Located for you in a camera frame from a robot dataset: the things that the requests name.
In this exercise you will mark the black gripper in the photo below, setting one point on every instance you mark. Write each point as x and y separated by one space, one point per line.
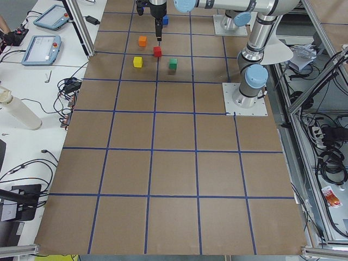
156 11

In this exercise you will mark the red wooden block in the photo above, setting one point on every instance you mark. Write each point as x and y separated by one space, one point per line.
157 52

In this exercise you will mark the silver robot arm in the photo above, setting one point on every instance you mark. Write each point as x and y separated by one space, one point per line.
254 75
267 7

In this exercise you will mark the blue wooden block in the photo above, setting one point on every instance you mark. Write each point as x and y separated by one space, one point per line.
165 20

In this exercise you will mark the orange wooden block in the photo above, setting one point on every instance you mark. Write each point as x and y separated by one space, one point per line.
142 41

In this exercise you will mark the yellow wooden block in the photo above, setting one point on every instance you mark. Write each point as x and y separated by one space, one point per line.
138 62

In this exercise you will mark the green wooden block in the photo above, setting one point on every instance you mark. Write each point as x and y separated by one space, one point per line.
173 63

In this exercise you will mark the black power adapter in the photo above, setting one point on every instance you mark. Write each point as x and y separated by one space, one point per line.
92 20

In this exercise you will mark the far blue teach pendant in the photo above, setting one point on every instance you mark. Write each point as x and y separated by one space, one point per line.
53 19

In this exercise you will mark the blue teach pendant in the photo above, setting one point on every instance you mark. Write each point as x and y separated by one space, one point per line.
53 19
42 50

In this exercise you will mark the near blue teach pendant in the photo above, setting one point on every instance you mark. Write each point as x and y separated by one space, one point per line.
42 50

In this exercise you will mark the white chair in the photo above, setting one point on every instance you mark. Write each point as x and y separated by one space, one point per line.
276 51

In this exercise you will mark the allen key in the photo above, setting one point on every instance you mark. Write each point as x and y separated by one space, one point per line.
48 77

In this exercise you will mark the white cardboard tube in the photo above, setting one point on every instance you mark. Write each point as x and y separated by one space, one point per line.
19 110

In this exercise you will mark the red snack packet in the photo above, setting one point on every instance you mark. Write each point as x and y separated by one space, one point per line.
330 197

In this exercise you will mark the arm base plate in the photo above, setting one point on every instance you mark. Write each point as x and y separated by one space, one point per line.
238 105
225 26

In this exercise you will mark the aluminium frame post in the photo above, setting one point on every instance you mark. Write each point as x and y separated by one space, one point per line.
76 17

